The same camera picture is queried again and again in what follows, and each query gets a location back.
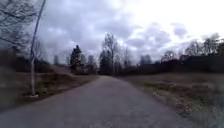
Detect cluster of dark conifers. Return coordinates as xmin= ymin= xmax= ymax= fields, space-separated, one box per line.
xmin=98 ymin=49 xmax=114 ymax=76

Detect tall bare tree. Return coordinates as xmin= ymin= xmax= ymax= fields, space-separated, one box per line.
xmin=101 ymin=32 xmax=121 ymax=75

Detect tall dark conifer tree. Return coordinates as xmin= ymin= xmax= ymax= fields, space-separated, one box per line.
xmin=69 ymin=44 xmax=84 ymax=75

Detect grey asphalt road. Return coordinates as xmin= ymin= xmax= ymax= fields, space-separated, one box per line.
xmin=0 ymin=75 xmax=198 ymax=128

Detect long dark hedge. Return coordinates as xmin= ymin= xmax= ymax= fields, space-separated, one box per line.
xmin=114 ymin=54 xmax=224 ymax=76

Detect dry grass verge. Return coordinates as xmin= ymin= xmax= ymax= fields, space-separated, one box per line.
xmin=0 ymin=68 xmax=100 ymax=113
xmin=114 ymin=71 xmax=224 ymax=128

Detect pale lamp pole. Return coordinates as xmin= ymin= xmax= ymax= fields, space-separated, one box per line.
xmin=29 ymin=0 xmax=47 ymax=98

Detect dark bushes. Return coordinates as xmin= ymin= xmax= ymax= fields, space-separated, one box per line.
xmin=0 ymin=48 xmax=54 ymax=74

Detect row of bare trees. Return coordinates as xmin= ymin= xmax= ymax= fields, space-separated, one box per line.
xmin=161 ymin=33 xmax=224 ymax=63

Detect bare branchy tree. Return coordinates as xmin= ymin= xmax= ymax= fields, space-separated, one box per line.
xmin=0 ymin=0 xmax=44 ymax=51

